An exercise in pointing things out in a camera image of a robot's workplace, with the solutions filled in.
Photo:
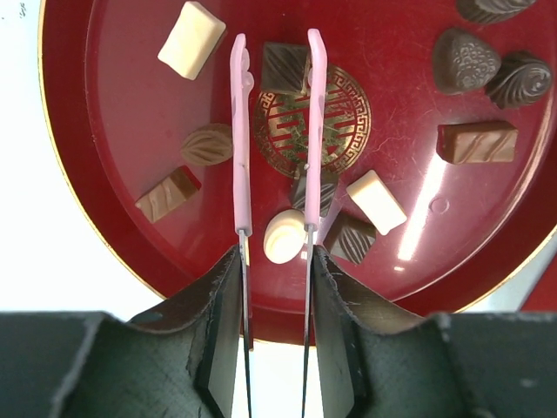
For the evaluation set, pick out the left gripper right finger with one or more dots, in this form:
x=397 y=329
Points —
x=375 y=359

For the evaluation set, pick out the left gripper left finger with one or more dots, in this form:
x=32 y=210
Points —
x=209 y=311

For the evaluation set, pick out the white bar chocolate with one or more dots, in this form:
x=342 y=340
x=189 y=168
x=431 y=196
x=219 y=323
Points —
x=375 y=200
x=192 y=40

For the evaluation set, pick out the pink metal tongs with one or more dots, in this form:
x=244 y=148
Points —
x=241 y=84

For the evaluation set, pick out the red chocolate box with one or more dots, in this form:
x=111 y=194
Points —
x=543 y=298

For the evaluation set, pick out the white round swirl chocolate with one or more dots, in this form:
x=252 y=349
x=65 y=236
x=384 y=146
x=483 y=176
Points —
x=285 y=236

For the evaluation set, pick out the dark square ridged chocolate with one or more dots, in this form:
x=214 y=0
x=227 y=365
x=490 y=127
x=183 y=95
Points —
x=350 y=238
x=328 y=186
x=285 y=68

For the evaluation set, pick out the milk marbled bar chocolate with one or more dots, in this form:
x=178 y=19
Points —
x=477 y=143
x=168 y=194

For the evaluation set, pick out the milk leaf shaped chocolate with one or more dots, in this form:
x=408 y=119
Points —
x=208 y=145

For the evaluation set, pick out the dark heart chocolate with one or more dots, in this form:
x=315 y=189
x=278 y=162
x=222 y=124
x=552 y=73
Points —
x=462 y=62

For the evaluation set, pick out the dark swirl round chocolate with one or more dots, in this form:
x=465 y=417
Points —
x=522 y=79

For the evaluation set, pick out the dark oval chocolate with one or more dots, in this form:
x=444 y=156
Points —
x=491 y=11

